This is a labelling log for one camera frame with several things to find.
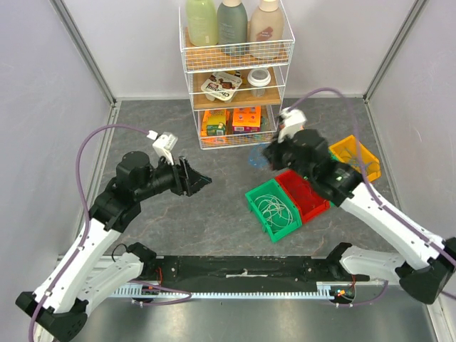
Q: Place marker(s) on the light green bottle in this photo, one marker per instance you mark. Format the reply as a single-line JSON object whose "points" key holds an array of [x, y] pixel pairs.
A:
{"points": [[202, 22]]}

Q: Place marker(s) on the grey green bottle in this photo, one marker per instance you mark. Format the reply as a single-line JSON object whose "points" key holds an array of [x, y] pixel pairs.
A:
{"points": [[232, 27]]}

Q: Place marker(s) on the yellow bin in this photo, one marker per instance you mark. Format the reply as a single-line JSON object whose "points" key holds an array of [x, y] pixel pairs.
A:
{"points": [[346, 150]]}

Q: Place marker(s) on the sponge box in rack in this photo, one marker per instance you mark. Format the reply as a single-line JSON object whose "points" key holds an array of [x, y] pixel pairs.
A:
{"points": [[214, 122]]}

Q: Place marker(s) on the pink orange box in rack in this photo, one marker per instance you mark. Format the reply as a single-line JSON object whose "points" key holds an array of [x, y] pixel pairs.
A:
{"points": [[246, 120]]}

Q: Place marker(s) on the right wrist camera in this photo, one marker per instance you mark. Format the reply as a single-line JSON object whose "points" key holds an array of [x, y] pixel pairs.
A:
{"points": [[290, 122]]}

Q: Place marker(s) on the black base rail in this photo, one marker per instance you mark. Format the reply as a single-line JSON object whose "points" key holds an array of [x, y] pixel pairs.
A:
{"points": [[242, 274]]}

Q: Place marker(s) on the front green bin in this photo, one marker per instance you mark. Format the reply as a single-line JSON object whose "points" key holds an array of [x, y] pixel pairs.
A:
{"points": [[276, 213]]}

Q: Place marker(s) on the white cable duct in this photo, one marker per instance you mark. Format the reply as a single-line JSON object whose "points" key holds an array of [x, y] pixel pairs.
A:
{"points": [[138, 291]]}

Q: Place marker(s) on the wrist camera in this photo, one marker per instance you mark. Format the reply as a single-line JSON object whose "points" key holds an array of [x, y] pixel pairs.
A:
{"points": [[163, 145], [290, 122]]}

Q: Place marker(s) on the rear green bin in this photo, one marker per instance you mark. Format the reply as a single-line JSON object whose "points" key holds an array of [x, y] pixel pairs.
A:
{"points": [[333, 157]]}

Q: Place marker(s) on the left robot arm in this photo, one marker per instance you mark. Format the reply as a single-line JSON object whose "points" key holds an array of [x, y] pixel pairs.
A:
{"points": [[63, 303]]}

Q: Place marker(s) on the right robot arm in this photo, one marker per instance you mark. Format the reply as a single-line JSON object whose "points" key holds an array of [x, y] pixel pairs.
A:
{"points": [[428, 259]]}

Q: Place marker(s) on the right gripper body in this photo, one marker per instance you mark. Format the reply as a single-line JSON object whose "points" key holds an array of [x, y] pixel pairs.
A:
{"points": [[276, 157]]}

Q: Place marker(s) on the green bin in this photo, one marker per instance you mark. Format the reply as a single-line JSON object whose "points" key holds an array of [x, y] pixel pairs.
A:
{"points": [[333, 157], [276, 213]]}

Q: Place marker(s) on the beige brown bottle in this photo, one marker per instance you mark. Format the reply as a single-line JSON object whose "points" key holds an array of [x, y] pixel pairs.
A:
{"points": [[266, 30]]}

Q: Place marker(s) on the clear cup with lid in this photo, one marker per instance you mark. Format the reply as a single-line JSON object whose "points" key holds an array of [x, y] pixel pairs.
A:
{"points": [[259, 79]]}

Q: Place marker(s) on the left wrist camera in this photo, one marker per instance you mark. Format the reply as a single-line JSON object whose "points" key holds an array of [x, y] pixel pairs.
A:
{"points": [[163, 145]]}

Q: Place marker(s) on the white wire shelf rack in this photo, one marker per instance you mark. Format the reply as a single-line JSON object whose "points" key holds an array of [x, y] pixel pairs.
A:
{"points": [[199, 62]]}

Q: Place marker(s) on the red bin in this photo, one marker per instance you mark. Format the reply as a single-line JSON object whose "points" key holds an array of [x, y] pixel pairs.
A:
{"points": [[300, 192]]}

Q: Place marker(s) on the yogurt cup pack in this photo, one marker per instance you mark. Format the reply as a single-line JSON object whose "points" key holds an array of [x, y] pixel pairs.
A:
{"points": [[221, 86]]}

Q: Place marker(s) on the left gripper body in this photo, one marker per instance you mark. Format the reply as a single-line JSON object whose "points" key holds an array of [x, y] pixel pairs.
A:
{"points": [[179, 184]]}

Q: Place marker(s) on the green sponges in rack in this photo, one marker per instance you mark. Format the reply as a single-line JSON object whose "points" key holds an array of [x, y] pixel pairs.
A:
{"points": [[265, 124]]}

